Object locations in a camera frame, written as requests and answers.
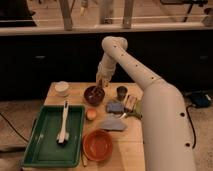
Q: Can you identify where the blue sponge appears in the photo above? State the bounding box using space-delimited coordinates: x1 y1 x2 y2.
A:
106 102 124 113

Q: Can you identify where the dark metal cup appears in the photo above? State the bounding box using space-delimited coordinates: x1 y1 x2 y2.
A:
117 86 128 101

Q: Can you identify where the orange fruit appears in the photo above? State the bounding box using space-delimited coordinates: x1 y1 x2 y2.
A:
86 109 97 121

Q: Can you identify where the green handled scoop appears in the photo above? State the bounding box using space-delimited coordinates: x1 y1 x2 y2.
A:
121 100 142 120

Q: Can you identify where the dark red grape bunch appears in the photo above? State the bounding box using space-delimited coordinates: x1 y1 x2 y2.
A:
90 87 103 99

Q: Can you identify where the black cable left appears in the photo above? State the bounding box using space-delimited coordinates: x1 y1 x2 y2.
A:
0 112 30 144

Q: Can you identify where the blue black device on floor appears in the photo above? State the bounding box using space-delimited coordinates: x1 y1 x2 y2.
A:
190 92 211 108

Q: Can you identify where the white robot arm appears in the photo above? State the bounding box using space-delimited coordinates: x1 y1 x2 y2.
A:
96 36 196 171

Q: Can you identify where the grey blue cloth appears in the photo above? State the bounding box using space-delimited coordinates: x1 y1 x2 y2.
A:
99 115 127 131

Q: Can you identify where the white small cup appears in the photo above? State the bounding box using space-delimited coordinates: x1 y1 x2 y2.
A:
54 81 69 97

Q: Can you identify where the green plastic tray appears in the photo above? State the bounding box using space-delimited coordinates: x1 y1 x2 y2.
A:
22 105 85 168

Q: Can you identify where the purple bowl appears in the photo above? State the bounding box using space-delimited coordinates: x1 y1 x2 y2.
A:
84 86 105 106

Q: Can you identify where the orange bowl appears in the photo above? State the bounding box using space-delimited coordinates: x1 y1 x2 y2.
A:
83 129 113 162

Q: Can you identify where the black cable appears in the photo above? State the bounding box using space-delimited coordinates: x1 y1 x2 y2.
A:
185 103 198 149
0 112 30 144

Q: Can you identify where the black cable right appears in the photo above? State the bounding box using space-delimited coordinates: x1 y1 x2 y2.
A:
185 103 198 149

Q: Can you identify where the striped wooden block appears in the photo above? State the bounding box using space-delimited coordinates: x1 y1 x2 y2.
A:
124 95 137 112

